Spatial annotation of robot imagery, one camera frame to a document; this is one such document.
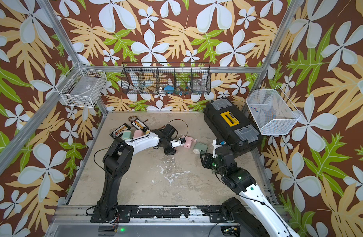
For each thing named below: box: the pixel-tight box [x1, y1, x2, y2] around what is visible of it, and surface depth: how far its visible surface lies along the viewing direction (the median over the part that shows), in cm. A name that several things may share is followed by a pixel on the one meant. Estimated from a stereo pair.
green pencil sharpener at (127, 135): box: [122, 130, 132, 140], surface depth 100 cm
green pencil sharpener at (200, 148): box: [192, 141, 209, 156], surface depth 96 cm
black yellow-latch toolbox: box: [203, 97, 263, 157], surface depth 93 cm
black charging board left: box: [109, 122, 132, 139], surface depth 110 cm
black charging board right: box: [130, 118, 149, 132], surface depth 113 cm
